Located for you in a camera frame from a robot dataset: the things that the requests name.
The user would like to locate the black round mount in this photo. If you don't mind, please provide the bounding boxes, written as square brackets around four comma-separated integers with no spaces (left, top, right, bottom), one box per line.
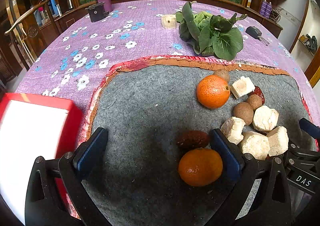
[86,2,109,23]

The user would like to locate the cream block on tablecloth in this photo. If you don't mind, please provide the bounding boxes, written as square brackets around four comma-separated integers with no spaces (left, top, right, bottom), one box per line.
[161,15,177,29]

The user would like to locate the orange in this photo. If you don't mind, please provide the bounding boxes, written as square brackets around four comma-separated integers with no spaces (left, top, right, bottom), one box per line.
[196,75,230,109]
[178,148,223,187]

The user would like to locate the purple floral tablecloth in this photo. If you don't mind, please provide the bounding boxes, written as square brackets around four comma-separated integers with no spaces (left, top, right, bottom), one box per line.
[17,0,319,124]

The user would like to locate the cream polygon block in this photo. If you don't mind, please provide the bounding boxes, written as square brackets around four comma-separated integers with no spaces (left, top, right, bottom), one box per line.
[252,105,279,132]

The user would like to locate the red date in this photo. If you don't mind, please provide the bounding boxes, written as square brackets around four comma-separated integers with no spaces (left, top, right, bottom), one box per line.
[249,86,265,104]
[176,130,210,149]

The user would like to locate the cream chunk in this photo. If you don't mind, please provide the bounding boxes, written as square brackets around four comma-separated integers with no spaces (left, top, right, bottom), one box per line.
[239,131,270,160]
[267,126,289,157]
[220,117,246,145]

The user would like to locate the brown longan large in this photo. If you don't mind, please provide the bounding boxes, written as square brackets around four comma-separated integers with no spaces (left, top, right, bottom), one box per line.
[233,102,254,126]

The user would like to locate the black car key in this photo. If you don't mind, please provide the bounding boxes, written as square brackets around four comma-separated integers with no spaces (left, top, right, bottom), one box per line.
[246,26,270,46]

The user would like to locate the purple bottles on shelf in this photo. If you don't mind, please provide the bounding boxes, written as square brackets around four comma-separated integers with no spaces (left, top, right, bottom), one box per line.
[259,0,272,18]

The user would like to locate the wooden chair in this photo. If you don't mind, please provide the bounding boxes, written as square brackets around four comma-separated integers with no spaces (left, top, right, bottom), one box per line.
[5,0,61,70]

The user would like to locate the red white tray box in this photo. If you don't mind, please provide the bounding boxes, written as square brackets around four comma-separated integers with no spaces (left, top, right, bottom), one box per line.
[1,93,83,223]

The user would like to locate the cream cube block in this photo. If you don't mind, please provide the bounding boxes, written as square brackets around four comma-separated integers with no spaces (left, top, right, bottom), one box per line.
[230,76,255,99]

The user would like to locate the brown longan back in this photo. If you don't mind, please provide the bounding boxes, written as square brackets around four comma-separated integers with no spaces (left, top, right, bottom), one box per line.
[213,69,230,83]

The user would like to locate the green leafy vegetable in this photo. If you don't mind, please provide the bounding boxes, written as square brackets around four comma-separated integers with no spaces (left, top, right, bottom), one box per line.
[175,2,247,61]

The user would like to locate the brown longan small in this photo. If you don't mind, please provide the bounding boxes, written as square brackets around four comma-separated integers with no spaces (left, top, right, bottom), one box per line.
[246,94,263,110]

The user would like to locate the grey felt mat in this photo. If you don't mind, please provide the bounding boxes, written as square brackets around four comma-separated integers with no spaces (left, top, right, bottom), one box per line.
[86,55,320,226]

